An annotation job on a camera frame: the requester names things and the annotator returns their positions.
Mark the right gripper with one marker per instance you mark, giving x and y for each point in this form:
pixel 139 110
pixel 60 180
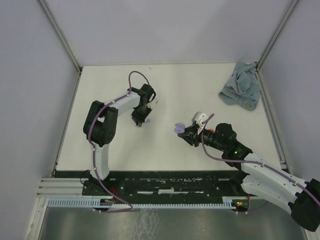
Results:
pixel 192 129

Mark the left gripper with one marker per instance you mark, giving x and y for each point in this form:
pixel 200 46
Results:
pixel 138 120

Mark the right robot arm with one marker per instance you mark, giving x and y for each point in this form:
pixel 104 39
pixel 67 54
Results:
pixel 298 197

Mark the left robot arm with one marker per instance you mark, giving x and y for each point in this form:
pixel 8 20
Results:
pixel 101 123

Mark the blue denim cloth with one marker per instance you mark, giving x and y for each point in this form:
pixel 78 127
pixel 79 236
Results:
pixel 242 88

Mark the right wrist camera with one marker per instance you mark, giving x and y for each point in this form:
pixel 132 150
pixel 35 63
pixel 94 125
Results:
pixel 199 118

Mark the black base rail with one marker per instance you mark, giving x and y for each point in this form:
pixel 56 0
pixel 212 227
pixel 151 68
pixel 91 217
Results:
pixel 168 187

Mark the white cable duct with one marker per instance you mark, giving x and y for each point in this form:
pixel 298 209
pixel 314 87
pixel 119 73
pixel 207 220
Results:
pixel 99 202

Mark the left aluminium frame post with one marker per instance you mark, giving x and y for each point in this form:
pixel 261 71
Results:
pixel 43 4

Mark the aluminium frame post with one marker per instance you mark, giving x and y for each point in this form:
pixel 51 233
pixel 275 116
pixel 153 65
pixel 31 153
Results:
pixel 282 23
pixel 43 4

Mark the right aluminium frame post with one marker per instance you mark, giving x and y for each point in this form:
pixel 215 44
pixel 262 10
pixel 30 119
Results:
pixel 282 23

